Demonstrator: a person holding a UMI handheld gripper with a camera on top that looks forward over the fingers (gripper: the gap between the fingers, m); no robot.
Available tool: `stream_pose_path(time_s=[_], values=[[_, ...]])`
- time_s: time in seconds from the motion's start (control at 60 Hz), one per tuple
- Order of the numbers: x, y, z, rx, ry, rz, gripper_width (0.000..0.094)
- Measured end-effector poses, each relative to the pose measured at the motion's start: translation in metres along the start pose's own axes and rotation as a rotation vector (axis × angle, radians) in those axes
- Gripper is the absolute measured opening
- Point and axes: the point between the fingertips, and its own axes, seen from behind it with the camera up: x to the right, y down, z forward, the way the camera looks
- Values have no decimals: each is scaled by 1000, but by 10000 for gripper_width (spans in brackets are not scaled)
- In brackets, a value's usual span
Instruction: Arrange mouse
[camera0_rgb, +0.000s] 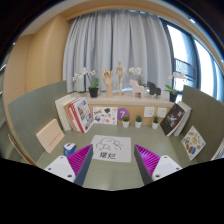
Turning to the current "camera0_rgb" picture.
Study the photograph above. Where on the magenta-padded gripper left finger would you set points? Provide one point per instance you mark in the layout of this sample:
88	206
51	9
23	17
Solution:
58	168

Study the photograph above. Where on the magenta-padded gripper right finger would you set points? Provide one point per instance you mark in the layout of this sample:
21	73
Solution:
166	166

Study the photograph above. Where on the blue and white computer mouse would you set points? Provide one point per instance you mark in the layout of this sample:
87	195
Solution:
69	149

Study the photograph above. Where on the white doodle-print mouse pad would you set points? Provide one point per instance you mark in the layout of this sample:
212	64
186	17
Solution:
113	154

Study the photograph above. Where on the beige paperback book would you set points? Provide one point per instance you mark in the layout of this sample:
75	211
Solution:
50	136

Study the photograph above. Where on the colourful illustrated book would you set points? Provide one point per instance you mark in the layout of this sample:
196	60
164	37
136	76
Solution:
193	143

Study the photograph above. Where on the small potted succulent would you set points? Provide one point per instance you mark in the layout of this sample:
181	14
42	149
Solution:
155	124
125	123
138	124

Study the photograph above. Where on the black-cover book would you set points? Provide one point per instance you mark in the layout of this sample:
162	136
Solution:
172	119

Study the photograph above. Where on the red-spined book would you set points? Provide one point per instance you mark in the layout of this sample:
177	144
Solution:
74	118

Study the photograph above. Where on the thick white book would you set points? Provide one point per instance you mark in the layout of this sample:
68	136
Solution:
61	111

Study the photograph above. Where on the photo-cover book with white spine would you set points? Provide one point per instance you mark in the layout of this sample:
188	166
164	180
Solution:
82	115

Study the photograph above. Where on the green desk partition panel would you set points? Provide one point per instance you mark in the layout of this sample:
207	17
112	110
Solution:
31	110
206	110

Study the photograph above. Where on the wooden back ledge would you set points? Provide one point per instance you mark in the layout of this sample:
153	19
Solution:
136	106

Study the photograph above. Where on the purple round number sign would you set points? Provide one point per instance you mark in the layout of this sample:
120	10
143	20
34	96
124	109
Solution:
123	114

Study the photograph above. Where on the white orchid in black pot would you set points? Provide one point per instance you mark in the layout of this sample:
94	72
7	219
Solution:
173	96

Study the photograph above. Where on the white sticker sheet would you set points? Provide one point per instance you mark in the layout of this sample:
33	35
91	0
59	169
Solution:
105	115

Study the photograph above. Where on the black wooden horse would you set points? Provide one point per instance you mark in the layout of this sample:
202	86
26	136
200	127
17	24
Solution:
154	88

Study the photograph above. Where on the pink wooden horse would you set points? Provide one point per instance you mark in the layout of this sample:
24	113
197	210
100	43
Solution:
137	87

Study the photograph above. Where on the white orchid with broad leaves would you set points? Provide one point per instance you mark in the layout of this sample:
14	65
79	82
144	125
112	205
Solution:
93	91

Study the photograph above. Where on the white orchid behind horse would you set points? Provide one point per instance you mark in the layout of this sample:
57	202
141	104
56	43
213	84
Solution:
135	71

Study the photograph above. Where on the wooden artist mannequin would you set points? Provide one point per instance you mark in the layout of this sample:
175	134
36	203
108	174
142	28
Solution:
120	75

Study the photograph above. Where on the dark-framed window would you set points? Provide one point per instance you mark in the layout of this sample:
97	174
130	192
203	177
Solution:
203	66

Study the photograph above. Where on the grey curtain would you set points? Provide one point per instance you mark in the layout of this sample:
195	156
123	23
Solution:
110	43

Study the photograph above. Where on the white wall socket plate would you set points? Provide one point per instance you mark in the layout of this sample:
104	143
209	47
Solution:
162	112
149	112

